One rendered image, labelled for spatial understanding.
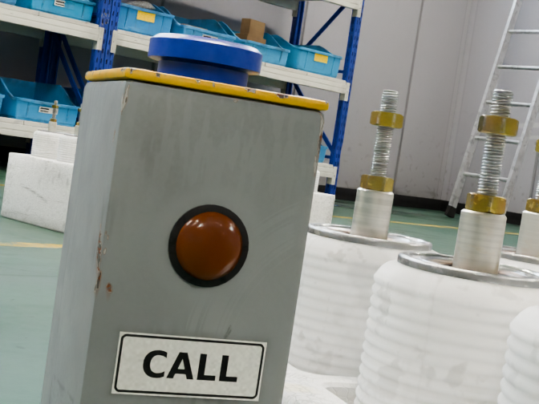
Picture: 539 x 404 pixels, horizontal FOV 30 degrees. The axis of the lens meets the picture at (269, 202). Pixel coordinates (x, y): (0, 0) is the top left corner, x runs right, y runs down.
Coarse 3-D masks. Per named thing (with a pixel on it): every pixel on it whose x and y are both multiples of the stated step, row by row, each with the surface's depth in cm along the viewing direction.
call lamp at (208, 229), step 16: (192, 224) 32; (208, 224) 32; (224, 224) 32; (176, 240) 32; (192, 240) 32; (208, 240) 32; (224, 240) 32; (240, 240) 33; (192, 256) 32; (208, 256) 32; (224, 256) 32; (240, 256) 33; (192, 272) 32; (208, 272) 32; (224, 272) 32
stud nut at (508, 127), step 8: (480, 120) 49; (488, 120) 48; (496, 120) 48; (504, 120) 48; (512, 120) 48; (480, 128) 48; (488, 128) 48; (496, 128) 48; (504, 128) 48; (512, 128) 48; (512, 136) 48
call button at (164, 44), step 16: (160, 48) 34; (176, 48) 34; (192, 48) 33; (208, 48) 33; (224, 48) 34; (240, 48) 34; (160, 64) 35; (176, 64) 34; (192, 64) 34; (208, 64) 34; (224, 64) 34; (240, 64) 34; (256, 64) 35; (224, 80) 34; (240, 80) 35
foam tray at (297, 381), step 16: (288, 368) 54; (288, 384) 51; (304, 384) 51; (320, 384) 52; (336, 384) 53; (352, 384) 53; (288, 400) 49; (304, 400) 48; (320, 400) 48; (336, 400) 49; (352, 400) 53
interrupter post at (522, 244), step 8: (528, 216) 63; (536, 216) 63; (528, 224) 63; (536, 224) 63; (520, 232) 64; (528, 232) 63; (536, 232) 63; (520, 240) 64; (528, 240) 63; (536, 240) 63; (520, 248) 64; (528, 248) 63; (536, 248) 63; (536, 256) 63
